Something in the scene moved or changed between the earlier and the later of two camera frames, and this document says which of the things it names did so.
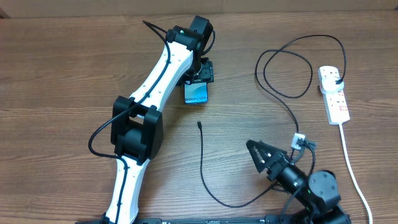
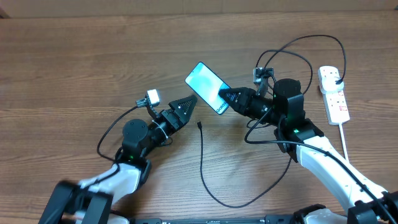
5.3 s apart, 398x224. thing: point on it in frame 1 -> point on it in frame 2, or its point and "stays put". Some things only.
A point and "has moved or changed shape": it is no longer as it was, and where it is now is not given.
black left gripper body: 205,73 -> 162,128
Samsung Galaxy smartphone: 195,93 has moved or changed shape
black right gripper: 282,163 -> 242,106
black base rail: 272,219 stays put
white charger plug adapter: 328,75 stays put
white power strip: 336,107 stays put
